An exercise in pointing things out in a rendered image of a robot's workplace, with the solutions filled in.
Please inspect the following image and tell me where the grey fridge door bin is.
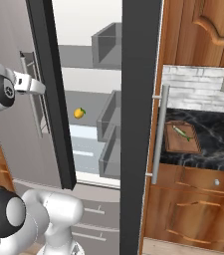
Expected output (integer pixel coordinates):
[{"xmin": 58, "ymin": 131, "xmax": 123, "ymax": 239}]
[
  {"xmin": 91, "ymin": 22, "xmax": 122, "ymax": 70},
  {"xmin": 96, "ymin": 90, "xmax": 122, "ymax": 143},
  {"xmin": 99, "ymin": 125, "xmax": 122, "ymax": 179}
]

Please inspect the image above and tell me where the long silver fridge door handle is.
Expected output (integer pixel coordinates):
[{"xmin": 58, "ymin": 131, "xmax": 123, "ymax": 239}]
[{"xmin": 145, "ymin": 84, "xmax": 171, "ymax": 185}]

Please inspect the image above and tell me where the brown wooden cutting board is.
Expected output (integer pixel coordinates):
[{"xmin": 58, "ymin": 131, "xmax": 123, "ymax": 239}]
[{"xmin": 164, "ymin": 121, "xmax": 203, "ymax": 154}]

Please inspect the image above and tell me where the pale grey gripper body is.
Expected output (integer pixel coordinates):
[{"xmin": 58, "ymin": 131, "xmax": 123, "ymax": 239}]
[{"xmin": 25, "ymin": 76, "xmax": 47, "ymax": 96}]

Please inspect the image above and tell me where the dark-edged fridge door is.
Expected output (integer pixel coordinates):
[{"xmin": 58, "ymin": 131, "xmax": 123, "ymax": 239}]
[{"xmin": 118, "ymin": 0, "xmax": 164, "ymax": 255}]

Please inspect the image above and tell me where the yellow lemon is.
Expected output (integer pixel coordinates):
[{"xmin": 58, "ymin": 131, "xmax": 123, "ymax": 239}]
[{"xmin": 73, "ymin": 107, "xmax": 87, "ymax": 121}]

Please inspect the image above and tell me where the grey fridge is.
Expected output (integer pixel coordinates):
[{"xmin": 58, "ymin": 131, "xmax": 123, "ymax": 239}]
[{"xmin": 52, "ymin": 0, "xmax": 123, "ymax": 189}]

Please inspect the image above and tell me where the wooden base cupboard door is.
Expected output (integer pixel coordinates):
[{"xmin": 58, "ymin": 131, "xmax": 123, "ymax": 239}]
[{"xmin": 143, "ymin": 185, "xmax": 224, "ymax": 255}]

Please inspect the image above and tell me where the grey fridge door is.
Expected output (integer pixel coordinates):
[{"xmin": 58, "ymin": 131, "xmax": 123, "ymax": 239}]
[{"xmin": 0, "ymin": 0, "xmax": 78, "ymax": 191}]

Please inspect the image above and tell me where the wooden wall cupboard door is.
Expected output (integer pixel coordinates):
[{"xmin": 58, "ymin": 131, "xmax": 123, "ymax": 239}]
[{"xmin": 162, "ymin": 0, "xmax": 224, "ymax": 69}]

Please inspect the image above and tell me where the long silver drawer handle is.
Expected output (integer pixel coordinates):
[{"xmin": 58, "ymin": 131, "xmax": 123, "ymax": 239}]
[{"xmin": 71, "ymin": 231, "xmax": 109, "ymax": 242}]

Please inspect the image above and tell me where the wooden cupboard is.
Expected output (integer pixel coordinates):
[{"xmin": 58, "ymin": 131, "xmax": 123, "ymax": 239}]
[{"xmin": 0, "ymin": 118, "xmax": 17, "ymax": 193}]

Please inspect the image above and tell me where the wooden drawer front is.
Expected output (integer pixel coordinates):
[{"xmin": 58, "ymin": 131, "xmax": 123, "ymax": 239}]
[{"xmin": 148, "ymin": 162, "xmax": 224, "ymax": 194}]

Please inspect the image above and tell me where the short silver drawer handle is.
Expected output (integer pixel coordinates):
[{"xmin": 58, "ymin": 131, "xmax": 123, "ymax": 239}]
[{"xmin": 83, "ymin": 204, "xmax": 107, "ymax": 215}]

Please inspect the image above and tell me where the grey fridge freezer drawer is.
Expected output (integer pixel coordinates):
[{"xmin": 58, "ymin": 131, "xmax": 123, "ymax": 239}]
[{"xmin": 12, "ymin": 178, "xmax": 121, "ymax": 255}]

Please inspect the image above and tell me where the green fish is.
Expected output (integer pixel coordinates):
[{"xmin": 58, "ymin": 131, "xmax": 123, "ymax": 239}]
[{"xmin": 171, "ymin": 125, "xmax": 194, "ymax": 142}]

